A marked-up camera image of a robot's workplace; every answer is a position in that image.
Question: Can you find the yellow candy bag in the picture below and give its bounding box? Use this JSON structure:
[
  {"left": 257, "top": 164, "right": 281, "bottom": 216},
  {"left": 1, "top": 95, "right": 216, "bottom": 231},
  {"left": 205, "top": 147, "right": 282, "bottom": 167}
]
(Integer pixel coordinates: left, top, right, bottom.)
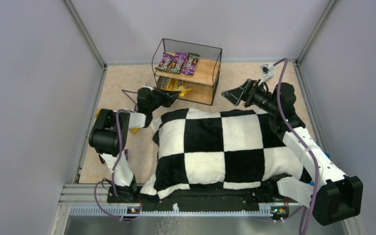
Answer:
[{"left": 129, "top": 128, "right": 140, "bottom": 135}]

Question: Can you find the purple brown candy bag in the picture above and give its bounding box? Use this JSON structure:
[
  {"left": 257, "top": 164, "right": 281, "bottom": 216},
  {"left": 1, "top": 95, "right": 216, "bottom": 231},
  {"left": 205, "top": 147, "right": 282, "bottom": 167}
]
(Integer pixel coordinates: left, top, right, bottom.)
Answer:
[{"left": 181, "top": 52, "right": 200, "bottom": 75}]

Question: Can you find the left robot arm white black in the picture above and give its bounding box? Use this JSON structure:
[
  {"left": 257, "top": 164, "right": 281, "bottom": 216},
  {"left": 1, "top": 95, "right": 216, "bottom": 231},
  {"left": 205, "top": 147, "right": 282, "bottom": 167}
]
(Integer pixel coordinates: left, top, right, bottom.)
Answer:
[{"left": 89, "top": 86, "right": 182, "bottom": 198}]

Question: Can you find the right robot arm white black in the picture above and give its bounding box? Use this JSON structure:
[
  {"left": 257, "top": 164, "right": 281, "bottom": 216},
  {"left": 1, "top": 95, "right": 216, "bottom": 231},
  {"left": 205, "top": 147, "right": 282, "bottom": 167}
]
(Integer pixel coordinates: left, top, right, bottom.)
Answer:
[{"left": 221, "top": 79, "right": 363, "bottom": 226}]

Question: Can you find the yellow candy bag shelf left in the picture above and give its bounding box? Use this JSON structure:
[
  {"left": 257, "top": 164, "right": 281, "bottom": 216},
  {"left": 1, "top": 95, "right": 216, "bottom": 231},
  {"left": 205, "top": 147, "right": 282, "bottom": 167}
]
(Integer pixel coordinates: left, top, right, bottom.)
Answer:
[{"left": 160, "top": 77, "right": 173, "bottom": 91}]

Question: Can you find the yellow candy bag shelf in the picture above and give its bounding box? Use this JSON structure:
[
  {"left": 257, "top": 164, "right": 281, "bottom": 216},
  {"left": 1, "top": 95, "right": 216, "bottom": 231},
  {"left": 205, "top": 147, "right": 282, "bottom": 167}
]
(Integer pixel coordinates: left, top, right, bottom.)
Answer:
[
  {"left": 170, "top": 78, "right": 185, "bottom": 91},
  {"left": 160, "top": 77, "right": 173, "bottom": 91}
]

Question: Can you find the yellow candy bag shelf right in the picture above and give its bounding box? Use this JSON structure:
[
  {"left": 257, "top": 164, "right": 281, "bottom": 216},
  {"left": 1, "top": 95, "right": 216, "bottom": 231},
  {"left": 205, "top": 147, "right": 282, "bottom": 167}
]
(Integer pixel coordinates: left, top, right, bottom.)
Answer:
[{"left": 170, "top": 78, "right": 185, "bottom": 91}]

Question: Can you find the purple candy bag shelf right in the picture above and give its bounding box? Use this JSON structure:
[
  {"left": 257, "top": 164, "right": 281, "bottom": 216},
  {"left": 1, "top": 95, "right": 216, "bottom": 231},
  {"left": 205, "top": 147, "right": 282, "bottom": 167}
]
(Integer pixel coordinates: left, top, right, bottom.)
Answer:
[{"left": 168, "top": 52, "right": 188, "bottom": 74}]

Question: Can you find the purple candy bag shelf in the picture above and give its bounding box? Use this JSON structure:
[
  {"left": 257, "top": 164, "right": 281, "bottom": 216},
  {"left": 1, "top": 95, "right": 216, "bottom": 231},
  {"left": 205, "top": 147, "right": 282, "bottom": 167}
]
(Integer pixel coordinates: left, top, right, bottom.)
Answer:
[
  {"left": 155, "top": 52, "right": 175, "bottom": 72},
  {"left": 168, "top": 52, "right": 188, "bottom": 74}
]

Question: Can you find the purple candy bag shelf left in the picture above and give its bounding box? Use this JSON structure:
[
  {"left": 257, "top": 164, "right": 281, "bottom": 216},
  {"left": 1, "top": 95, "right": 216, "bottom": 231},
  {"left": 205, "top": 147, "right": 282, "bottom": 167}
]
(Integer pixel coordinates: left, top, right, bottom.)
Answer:
[{"left": 155, "top": 52, "right": 175, "bottom": 72}]

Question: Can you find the purple candy bag near base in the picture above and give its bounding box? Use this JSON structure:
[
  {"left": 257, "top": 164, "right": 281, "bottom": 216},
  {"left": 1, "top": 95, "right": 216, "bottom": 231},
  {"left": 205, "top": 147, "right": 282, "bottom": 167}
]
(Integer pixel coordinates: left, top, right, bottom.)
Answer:
[{"left": 123, "top": 149, "right": 128, "bottom": 160}]

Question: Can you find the black white checkered pillow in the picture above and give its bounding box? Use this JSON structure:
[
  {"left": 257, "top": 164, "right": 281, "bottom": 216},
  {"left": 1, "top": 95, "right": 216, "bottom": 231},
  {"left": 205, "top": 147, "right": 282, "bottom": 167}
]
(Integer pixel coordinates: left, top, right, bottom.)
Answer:
[{"left": 141, "top": 108, "right": 311, "bottom": 199}]

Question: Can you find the blue cloth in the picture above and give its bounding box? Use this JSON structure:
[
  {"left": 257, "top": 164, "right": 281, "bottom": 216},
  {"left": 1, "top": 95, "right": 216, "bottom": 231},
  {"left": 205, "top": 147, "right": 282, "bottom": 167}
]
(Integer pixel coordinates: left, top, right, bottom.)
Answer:
[{"left": 309, "top": 143, "right": 330, "bottom": 188}]

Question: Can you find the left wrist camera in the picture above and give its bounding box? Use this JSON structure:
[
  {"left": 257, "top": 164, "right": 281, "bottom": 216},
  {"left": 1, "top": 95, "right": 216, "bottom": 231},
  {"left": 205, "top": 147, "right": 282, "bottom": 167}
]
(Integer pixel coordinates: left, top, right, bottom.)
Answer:
[{"left": 143, "top": 82, "right": 154, "bottom": 90}]

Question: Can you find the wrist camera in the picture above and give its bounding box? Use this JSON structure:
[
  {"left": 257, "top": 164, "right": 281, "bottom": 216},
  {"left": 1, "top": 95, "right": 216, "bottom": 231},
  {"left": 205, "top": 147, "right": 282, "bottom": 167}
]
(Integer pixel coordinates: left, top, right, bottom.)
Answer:
[
  {"left": 258, "top": 64, "right": 274, "bottom": 85},
  {"left": 143, "top": 82, "right": 154, "bottom": 90}
]

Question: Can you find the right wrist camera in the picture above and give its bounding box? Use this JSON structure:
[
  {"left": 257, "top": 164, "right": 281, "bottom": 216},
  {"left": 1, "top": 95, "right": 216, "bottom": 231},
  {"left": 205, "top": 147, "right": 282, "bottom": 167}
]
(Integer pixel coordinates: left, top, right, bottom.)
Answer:
[{"left": 258, "top": 64, "right": 274, "bottom": 85}]

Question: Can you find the black wire wooden shelf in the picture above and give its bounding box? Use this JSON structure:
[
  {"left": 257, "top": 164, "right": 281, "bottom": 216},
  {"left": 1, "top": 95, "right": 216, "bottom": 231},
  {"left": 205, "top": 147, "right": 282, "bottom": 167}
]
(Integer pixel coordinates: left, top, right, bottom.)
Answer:
[{"left": 151, "top": 38, "right": 223, "bottom": 106}]

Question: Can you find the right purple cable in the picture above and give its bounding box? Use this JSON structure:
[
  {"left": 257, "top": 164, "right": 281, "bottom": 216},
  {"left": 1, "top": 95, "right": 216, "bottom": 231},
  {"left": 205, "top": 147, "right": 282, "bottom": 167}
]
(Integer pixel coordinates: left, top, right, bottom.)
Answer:
[{"left": 274, "top": 58, "right": 320, "bottom": 235}]

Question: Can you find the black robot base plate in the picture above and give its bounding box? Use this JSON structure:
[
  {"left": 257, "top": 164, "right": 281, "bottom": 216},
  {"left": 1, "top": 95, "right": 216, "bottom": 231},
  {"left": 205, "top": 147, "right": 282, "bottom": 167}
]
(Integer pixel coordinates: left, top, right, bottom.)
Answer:
[{"left": 107, "top": 186, "right": 285, "bottom": 212}]

